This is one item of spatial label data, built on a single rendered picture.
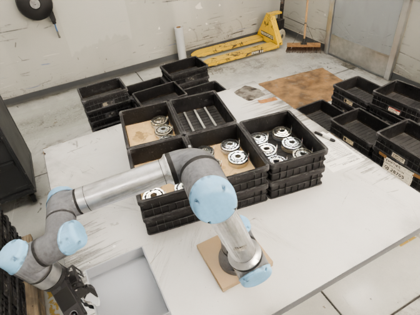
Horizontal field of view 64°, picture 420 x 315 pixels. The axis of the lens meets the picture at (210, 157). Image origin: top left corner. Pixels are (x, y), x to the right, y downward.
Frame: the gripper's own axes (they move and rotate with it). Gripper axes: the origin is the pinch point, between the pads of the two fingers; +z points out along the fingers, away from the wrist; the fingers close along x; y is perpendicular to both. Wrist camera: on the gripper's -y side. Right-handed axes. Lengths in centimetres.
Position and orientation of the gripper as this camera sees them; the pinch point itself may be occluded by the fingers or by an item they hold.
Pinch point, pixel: (95, 307)
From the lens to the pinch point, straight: 118.1
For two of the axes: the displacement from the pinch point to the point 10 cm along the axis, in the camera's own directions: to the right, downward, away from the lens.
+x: -8.0, 5.9, -1.6
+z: 3.3, 6.3, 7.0
